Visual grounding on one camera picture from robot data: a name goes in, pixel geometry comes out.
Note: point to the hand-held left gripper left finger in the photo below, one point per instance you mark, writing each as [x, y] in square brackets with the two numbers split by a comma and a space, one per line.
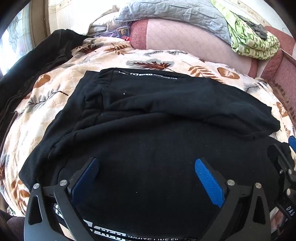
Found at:
[84, 180]

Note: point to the leaf print fleece blanket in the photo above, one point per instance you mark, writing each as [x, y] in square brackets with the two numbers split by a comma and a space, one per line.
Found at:
[57, 88]

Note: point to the black sweatshirt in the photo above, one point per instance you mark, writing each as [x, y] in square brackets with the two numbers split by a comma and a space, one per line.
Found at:
[150, 139]

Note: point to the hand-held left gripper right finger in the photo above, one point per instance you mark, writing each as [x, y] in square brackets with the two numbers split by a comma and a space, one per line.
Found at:
[209, 180]

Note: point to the stained glass window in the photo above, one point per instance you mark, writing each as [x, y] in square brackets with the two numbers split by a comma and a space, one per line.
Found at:
[13, 44]

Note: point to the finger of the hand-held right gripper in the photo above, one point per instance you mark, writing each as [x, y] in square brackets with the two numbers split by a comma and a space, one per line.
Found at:
[292, 141]
[281, 157]

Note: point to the pink quilted mattress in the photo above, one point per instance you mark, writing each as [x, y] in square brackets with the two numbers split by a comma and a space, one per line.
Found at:
[185, 39]

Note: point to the dark grey cloth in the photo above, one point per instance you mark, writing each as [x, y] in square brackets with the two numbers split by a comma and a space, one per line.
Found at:
[254, 25]

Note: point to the wooden window frame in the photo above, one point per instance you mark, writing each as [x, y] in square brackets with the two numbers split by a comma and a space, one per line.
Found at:
[39, 20]

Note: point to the grey quilted bedspread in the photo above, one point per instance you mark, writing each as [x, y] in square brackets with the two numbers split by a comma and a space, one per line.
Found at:
[161, 11]

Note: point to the white pillow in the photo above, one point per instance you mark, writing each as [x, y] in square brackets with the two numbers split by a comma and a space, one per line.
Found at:
[99, 25]

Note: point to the person's leg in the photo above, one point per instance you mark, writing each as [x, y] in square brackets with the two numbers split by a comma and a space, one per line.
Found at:
[11, 228]

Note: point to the black jacket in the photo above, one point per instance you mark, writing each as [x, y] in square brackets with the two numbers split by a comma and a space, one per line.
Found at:
[34, 64]

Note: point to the small printed box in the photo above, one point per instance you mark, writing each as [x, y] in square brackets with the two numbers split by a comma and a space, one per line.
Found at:
[122, 32]

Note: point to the green patterned cloth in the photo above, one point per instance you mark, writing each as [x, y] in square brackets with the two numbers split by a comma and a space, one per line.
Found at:
[249, 45]

